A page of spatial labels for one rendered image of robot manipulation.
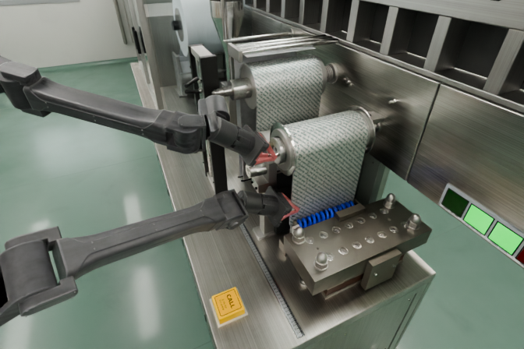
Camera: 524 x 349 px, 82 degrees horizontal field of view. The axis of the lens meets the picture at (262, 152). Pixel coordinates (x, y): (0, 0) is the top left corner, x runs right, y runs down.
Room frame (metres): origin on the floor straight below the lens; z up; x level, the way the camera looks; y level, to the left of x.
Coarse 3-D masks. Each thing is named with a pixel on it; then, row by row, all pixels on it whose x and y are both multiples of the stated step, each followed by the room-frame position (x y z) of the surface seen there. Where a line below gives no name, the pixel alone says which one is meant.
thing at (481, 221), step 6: (474, 210) 0.50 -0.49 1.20; (480, 210) 0.49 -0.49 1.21; (468, 216) 0.51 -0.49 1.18; (474, 216) 0.50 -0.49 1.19; (480, 216) 0.49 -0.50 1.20; (486, 216) 0.48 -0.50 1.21; (468, 222) 0.50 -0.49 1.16; (474, 222) 0.49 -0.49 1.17; (480, 222) 0.48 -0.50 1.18; (486, 222) 0.47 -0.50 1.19; (480, 228) 0.47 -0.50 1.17; (486, 228) 0.47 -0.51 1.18
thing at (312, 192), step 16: (352, 160) 0.71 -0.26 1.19; (304, 176) 0.64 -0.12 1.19; (320, 176) 0.66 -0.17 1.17; (336, 176) 0.69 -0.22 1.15; (352, 176) 0.71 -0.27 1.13; (304, 192) 0.64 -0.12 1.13; (320, 192) 0.67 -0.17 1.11; (336, 192) 0.69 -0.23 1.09; (352, 192) 0.72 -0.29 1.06; (304, 208) 0.64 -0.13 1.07; (320, 208) 0.67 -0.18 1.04
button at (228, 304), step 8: (232, 288) 0.48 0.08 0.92; (216, 296) 0.46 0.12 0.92; (224, 296) 0.46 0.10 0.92; (232, 296) 0.46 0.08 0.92; (216, 304) 0.43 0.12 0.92; (224, 304) 0.43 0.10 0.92; (232, 304) 0.43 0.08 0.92; (240, 304) 0.43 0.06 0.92; (216, 312) 0.42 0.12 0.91; (224, 312) 0.41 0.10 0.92; (232, 312) 0.41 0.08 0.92; (240, 312) 0.42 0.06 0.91; (224, 320) 0.40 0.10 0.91
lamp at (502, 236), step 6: (498, 228) 0.45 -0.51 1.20; (504, 228) 0.44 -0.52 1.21; (492, 234) 0.45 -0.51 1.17; (498, 234) 0.44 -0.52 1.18; (504, 234) 0.44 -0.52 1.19; (510, 234) 0.43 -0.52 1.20; (516, 234) 0.42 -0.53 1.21; (492, 240) 0.45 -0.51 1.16; (498, 240) 0.44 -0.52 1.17; (504, 240) 0.43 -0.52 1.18; (510, 240) 0.42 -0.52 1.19; (516, 240) 0.42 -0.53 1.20; (504, 246) 0.43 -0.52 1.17; (510, 246) 0.42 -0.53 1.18; (516, 246) 0.41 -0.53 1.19; (510, 252) 0.41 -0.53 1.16
